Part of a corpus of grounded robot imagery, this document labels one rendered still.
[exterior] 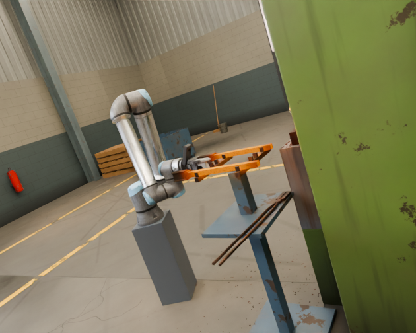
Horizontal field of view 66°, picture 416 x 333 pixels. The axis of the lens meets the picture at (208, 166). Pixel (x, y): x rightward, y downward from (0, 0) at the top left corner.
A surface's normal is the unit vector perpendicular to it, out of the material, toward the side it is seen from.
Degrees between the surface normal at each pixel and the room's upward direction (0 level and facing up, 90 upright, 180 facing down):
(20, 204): 90
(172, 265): 90
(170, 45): 90
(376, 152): 90
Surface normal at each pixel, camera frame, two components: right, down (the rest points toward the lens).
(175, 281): -0.13, 0.27
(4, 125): 0.84, -0.16
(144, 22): -0.44, 0.34
